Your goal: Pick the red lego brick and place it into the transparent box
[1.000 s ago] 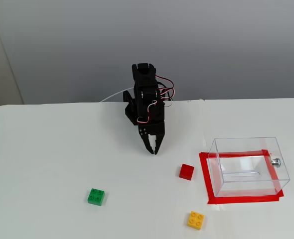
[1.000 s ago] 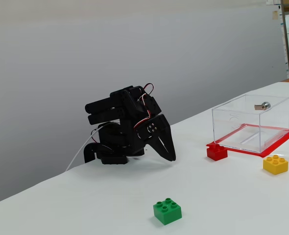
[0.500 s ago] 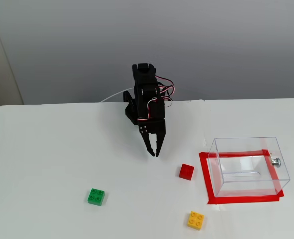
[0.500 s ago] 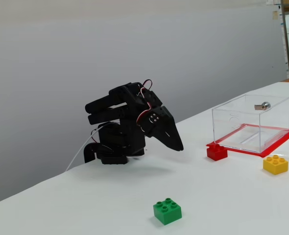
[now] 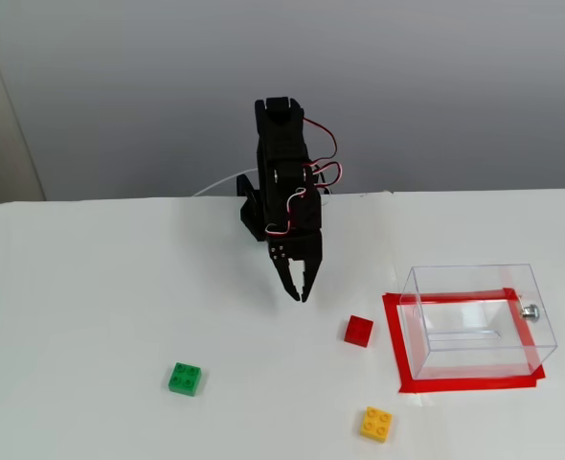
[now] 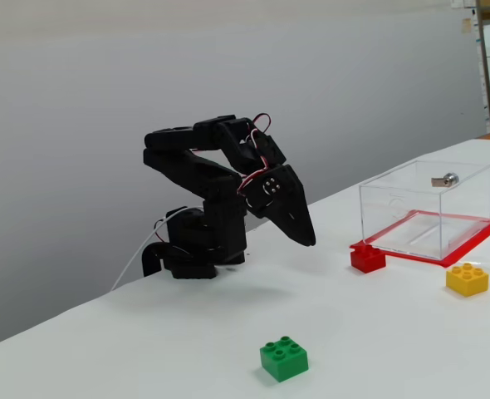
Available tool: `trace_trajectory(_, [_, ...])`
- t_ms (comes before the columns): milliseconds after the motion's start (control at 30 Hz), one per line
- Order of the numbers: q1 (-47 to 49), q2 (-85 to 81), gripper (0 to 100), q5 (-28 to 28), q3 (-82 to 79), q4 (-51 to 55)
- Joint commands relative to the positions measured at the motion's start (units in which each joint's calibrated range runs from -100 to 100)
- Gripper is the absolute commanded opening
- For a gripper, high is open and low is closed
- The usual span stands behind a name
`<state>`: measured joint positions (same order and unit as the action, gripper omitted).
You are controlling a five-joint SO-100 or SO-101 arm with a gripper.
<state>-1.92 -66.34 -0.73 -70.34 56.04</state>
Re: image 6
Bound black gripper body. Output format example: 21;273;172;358
243;176;280;220

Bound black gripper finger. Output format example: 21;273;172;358
259;164;317;249

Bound red lego brick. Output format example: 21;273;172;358
350;244;387;274

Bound transparent plastic box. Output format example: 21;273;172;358
359;160;490;262

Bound green lego brick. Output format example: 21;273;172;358
259;335;310;383

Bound yellow lego brick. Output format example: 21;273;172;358
445;262;490;298

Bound black table clamp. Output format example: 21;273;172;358
140;240;171;278

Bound silver cam lock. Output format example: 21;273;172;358
430;171;460;188

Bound red white black servo wire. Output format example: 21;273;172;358
248;112;273;145
236;160;273;196

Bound white cable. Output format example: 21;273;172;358
110;207;188;292

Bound red tape frame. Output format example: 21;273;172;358
349;209;490;267

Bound metal shelf post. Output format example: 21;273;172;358
475;0;490;134

